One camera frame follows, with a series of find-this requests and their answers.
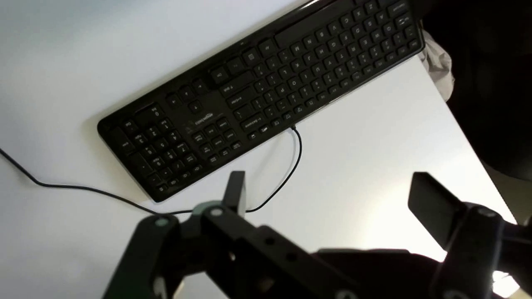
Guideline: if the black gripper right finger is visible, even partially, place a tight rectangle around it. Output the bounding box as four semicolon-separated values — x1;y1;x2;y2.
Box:
408;171;532;299

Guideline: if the black computer keyboard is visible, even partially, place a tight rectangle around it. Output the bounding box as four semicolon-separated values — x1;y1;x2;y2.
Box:
97;0;427;204

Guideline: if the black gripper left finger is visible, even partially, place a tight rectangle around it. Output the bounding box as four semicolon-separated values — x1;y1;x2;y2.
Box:
102;170;356;299

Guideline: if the white crumpled cloth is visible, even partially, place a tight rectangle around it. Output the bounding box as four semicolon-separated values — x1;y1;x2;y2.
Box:
419;32;457;105

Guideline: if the thin black keyboard cable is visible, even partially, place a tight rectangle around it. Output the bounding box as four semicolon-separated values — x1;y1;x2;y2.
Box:
0;125;304;218

